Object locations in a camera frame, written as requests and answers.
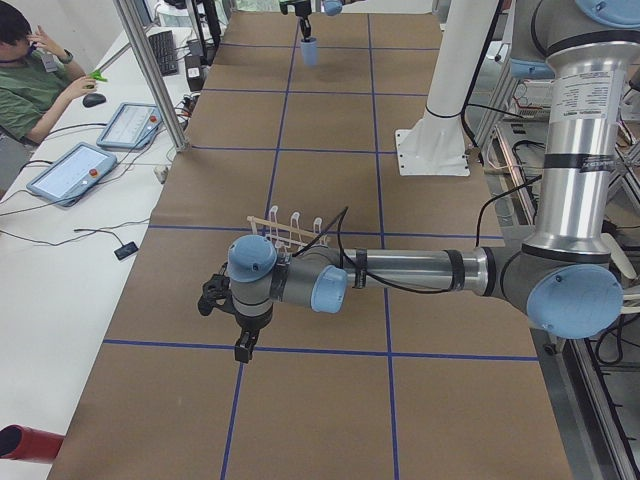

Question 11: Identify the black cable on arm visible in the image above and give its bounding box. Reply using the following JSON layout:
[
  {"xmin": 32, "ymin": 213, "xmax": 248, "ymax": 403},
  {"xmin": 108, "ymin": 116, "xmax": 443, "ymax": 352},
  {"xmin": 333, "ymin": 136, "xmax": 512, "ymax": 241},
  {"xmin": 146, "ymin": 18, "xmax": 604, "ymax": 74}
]
[{"xmin": 292, "ymin": 189, "xmax": 544, "ymax": 294}]

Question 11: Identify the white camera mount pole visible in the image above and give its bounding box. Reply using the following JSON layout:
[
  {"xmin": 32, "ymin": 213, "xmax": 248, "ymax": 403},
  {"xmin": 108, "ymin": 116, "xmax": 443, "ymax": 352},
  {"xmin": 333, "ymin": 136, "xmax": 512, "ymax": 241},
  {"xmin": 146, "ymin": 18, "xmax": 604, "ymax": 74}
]
[{"xmin": 425, "ymin": 0, "xmax": 501, "ymax": 121}]

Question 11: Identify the person in green shirt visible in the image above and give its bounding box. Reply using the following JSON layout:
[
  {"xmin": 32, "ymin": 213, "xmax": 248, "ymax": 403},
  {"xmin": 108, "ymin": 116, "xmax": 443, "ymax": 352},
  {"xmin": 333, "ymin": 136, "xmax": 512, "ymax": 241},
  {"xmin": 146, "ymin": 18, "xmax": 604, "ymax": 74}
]
[{"xmin": 1, "ymin": 1, "xmax": 96, "ymax": 145}]

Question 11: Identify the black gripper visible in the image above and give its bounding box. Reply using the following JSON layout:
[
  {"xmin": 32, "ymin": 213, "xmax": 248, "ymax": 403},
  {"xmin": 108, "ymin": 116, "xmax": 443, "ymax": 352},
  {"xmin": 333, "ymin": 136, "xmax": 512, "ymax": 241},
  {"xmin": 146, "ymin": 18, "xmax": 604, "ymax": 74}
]
[{"xmin": 197, "ymin": 262, "xmax": 258, "ymax": 362}]

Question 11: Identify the teach pendant tablet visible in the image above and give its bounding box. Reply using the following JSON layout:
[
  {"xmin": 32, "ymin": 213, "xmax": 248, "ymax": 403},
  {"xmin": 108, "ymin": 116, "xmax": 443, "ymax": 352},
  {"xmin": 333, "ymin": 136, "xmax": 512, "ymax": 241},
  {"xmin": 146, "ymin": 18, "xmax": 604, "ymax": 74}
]
[
  {"xmin": 96, "ymin": 103, "xmax": 162, "ymax": 150},
  {"xmin": 27, "ymin": 142, "xmax": 117, "ymax": 207}
]

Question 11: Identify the teach pendant tablet far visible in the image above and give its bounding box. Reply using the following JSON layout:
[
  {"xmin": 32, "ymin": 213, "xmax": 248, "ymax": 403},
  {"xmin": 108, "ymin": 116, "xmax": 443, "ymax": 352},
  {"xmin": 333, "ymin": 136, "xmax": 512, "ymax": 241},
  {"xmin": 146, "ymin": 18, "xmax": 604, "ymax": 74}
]
[{"xmin": 96, "ymin": 103, "xmax": 162, "ymax": 150}]

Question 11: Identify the aluminium frame post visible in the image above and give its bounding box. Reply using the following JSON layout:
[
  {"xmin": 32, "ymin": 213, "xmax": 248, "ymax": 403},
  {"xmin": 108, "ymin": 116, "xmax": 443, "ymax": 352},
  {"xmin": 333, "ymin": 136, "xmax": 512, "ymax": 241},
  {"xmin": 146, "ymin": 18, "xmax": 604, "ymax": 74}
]
[{"xmin": 113, "ymin": 0, "xmax": 188, "ymax": 152}]

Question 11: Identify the black keyboard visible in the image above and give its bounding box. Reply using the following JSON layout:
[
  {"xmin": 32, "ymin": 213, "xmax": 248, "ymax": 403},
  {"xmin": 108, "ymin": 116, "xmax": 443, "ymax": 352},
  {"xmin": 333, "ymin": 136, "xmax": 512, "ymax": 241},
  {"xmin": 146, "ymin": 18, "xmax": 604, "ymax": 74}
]
[{"xmin": 147, "ymin": 30, "xmax": 179, "ymax": 76}]

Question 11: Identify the red cylinder object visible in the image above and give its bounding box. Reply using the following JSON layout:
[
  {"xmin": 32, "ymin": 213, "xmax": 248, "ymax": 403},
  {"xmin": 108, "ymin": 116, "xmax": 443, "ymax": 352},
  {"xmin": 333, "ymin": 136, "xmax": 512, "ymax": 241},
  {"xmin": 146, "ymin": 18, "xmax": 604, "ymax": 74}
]
[{"xmin": 1, "ymin": 425, "xmax": 65, "ymax": 464}]

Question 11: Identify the white wire cup holder rack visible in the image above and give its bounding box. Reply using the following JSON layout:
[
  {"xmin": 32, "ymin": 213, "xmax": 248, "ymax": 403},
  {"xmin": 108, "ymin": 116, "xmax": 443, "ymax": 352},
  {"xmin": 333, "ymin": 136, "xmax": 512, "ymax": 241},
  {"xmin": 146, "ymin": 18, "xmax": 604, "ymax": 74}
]
[{"xmin": 246, "ymin": 205, "xmax": 323, "ymax": 253}]

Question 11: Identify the small black puck device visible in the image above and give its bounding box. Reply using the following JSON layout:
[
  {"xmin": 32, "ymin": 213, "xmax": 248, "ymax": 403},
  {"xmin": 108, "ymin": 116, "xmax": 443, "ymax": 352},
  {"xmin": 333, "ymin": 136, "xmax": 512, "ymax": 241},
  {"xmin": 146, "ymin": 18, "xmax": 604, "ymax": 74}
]
[{"xmin": 114, "ymin": 241, "xmax": 139, "ymax": 261}]

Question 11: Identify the teach pendant tablet near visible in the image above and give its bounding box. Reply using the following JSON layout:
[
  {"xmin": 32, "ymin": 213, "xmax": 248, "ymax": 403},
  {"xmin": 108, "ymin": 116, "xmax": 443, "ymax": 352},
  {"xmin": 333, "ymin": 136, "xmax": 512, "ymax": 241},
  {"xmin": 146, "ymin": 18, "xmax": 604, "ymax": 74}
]
[{"xmin": 27, "ymin": 142, "xmax": 117, "ymax": 207}]

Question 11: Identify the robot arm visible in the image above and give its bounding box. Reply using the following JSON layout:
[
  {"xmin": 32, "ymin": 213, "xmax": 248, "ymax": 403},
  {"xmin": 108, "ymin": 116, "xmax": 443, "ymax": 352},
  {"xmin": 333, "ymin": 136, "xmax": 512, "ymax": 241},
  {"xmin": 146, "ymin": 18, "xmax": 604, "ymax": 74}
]
[
  {"xmin": 278, "ymin": 0, "xmax": 351, "ymax": 43},
  {"xmin": 200, "ymin": 12, "xmax": 516, "ymax": 363}
]

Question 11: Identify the light blue plastic cup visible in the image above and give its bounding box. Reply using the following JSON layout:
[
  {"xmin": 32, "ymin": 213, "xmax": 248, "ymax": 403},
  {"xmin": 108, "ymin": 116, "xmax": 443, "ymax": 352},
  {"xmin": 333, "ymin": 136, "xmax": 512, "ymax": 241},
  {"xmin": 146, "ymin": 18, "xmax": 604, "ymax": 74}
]
[{"xmin": 300, "ymin": 37, "xmax": 318, "ymax": 67}]

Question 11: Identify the black computer mouse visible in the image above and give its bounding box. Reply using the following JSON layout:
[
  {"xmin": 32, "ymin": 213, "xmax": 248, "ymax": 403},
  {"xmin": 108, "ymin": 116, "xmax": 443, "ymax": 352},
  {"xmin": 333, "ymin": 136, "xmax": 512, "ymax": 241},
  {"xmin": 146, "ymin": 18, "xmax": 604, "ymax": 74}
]
[{"xmin": 82, "ymin": 93, "xmax": 107, "ymax": 108}]

